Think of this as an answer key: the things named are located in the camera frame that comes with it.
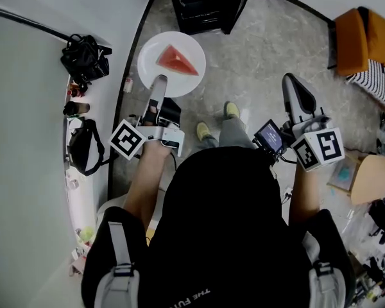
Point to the clear plastic cup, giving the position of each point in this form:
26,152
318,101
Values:
72,183

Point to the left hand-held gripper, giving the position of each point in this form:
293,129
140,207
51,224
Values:
167,135

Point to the white round plate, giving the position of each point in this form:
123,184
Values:
183,85

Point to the small black display screen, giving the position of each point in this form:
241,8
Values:
270,137

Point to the dark drinking bottle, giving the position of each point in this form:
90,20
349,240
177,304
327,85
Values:
75,108

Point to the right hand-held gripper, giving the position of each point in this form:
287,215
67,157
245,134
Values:
321,148

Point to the small red items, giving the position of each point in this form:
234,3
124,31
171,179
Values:
74,90

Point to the person's right yellow-green shoe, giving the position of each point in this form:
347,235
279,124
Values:
231,110

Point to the person's right forearm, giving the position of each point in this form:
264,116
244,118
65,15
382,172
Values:
304,194

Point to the person's left yellow-green shoe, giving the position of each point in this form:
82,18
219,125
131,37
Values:
203,131

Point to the round wooden stool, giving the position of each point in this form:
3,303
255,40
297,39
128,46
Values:
373,178

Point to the black white striped cloth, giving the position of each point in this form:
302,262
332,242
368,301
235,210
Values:
377,82

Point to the person's black shirt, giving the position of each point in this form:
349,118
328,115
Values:
224,229

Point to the red watermelon slice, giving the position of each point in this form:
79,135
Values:
174,60

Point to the black leather handbag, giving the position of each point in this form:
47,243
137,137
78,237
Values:
85,59

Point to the person's left forearm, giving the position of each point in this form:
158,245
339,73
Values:
147,178

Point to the yellow-green round object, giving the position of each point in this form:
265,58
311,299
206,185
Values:
87,233

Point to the small white red carton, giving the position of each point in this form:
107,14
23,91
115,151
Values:
128,84

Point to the flat cardboard box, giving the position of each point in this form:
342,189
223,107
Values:
343,173

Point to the orange armchair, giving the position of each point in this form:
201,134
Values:
353,43

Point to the person's yellow-green shoe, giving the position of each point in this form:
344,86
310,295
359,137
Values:
203,131
231,110

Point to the person's grey trousers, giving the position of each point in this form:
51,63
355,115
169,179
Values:
232,135

